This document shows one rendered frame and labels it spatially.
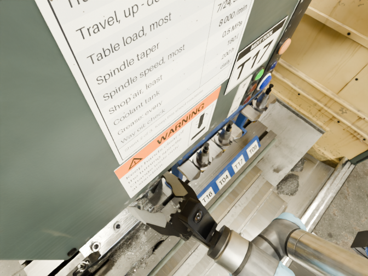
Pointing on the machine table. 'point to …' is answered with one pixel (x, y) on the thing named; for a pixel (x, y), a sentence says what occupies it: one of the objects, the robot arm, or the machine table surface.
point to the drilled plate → (125, 217)
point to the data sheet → (145, 58)
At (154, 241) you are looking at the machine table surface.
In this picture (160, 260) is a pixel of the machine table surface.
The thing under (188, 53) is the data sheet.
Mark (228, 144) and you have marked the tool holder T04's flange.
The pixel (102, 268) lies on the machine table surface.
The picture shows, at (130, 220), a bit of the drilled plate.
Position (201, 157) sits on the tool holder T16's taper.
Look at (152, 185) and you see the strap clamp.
